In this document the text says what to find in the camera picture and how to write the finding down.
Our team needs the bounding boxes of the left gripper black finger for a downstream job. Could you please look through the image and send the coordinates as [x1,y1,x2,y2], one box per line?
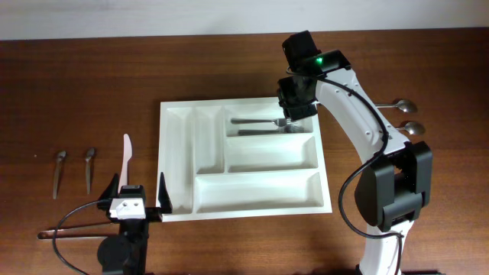
[97,173,119,210]
[157,172,173,214]

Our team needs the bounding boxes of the steel tablespoon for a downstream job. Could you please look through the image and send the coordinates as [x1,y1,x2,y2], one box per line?
[397,121,426,135]
[375,99,418,113]

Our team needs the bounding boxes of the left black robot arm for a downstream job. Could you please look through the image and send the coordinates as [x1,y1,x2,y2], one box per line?
[97,174,173,274]

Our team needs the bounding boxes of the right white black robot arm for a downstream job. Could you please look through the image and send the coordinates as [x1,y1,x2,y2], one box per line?
[278,31,433,274]

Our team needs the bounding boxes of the steel tongs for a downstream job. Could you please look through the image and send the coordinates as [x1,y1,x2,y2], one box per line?
[57,222,118,240]

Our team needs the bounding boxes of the pink plastic knife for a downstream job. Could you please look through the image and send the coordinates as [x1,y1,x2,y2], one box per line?
[118,134,132,192]

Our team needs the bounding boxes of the right small steel teaspoon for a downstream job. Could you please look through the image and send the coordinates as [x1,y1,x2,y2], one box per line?
[85,147,96,194]

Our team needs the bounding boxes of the small steel teaspoon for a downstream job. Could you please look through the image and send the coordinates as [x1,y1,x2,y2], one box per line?
[53,150,66,199]
[85,147,96,194]

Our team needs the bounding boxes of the left small steel teaspoon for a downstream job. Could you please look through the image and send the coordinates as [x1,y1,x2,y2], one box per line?
[53,150,66,199]

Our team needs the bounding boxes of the white plastic cutlery tray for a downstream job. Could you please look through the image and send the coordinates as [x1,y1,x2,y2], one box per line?
[157,97,332,222]

